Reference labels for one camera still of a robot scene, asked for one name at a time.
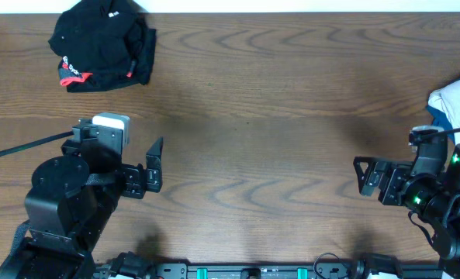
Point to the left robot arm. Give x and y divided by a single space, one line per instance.
73 197

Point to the folded black garment orange trim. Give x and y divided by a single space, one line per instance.
129 73

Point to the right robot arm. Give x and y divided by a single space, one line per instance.
428 185

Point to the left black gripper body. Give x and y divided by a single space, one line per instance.
133 181

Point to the blue shirt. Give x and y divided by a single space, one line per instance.
439 116

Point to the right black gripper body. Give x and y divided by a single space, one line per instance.
400 181

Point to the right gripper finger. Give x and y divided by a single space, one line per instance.
366 166
368 182

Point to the black shirt with white logo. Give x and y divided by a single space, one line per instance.
100 36

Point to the black base rail green clamps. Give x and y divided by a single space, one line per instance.
325 266

